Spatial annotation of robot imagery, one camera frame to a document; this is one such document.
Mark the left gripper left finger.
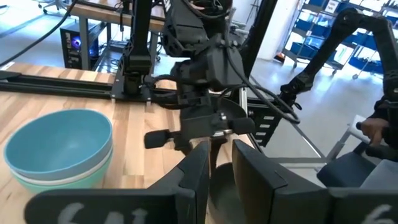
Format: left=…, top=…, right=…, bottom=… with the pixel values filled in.
left=24, top=139, right=211, bottom=224

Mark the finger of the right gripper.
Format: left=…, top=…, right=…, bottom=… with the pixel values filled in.
left=144, top=129, right=183, bottom=149
left=228, top=117, right=256, bottom=135

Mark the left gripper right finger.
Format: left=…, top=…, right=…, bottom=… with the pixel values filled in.
left=231, top=139, right=398, bottom=224

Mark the dark grey plastic bowl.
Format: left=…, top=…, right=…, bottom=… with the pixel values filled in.
left=207, top=161, right=247, bottom=224

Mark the blue plastic bowl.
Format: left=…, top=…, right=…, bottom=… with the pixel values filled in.
left=2, top=108, right=114, bottom=181

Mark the white plastic bowl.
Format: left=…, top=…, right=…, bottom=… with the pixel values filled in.
left=9, top=149, right=113, bottom=187

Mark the person's forearm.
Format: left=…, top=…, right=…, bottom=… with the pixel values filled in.
left=371, top=95, right=398, bottom=150

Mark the aluminium table leg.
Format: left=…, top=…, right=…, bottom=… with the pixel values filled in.
left=238, top=86, right=249, bottom=116

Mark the mint green labelled bowl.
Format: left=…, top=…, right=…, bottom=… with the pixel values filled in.
left=17, top=157, right=113, bottom=195

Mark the dark blue chair seat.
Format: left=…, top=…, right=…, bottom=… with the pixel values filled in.
left=317, top=151, right=377, bottom=189

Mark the shelf rack with blue bins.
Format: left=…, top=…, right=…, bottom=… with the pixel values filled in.
left=282, top=0, right=398, bottom=77

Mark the person's leg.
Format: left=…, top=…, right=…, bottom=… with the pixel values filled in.
left=360, top=159, right=398, bottom=190

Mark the black computer tower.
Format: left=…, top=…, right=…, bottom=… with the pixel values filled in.
left=59, top=21, right=101, bottom=71

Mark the person's hand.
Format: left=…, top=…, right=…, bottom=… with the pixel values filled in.
left=360, top=117, right=389, bottom=147

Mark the wooden workbench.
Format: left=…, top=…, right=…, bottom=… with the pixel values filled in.
left=70, top=0, right=167, bottom=71

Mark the office chair base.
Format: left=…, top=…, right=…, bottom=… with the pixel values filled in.
left=37, top=0, right=69, bottom=15

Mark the black slotted bracket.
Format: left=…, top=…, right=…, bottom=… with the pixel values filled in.
left=248, top=104, right=282, bottom=147

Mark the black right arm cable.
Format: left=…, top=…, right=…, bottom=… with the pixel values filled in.
left=217, top=30, right=302, bottom=125

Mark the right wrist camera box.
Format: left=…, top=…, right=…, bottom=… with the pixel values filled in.
left=205, top=46, right=246, bottom=93

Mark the black frame post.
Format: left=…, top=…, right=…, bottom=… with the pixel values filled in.
left=241, top=0, right=279, bottom=78

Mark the black aluminium frame rail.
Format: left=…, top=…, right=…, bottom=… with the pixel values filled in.
left=0, top=70, right=114, bottom=100

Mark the white metal stool frame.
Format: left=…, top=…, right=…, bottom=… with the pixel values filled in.
left=325, top=114, right=369, bottom=161

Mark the black floor cable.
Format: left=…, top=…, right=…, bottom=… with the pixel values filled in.
left=0, top=0, right=78, bottom=68

